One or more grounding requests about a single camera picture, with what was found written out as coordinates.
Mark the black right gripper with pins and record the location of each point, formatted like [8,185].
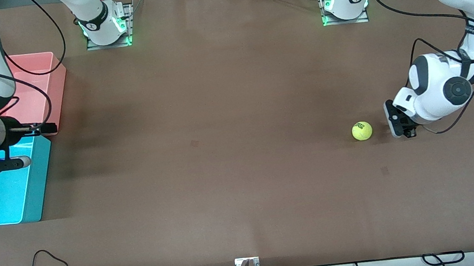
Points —
[14,129]

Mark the blue plastic bin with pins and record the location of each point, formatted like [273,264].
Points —
[9,192]

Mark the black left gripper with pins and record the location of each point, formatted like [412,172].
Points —
[409,131]

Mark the pink plastic bin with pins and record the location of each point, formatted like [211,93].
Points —
[39,85]

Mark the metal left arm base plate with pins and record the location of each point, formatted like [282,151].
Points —
[363,19]

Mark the yellow tennis ball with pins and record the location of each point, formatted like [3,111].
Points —
[362,131]

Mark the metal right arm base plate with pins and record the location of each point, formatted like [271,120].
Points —
[93,47]

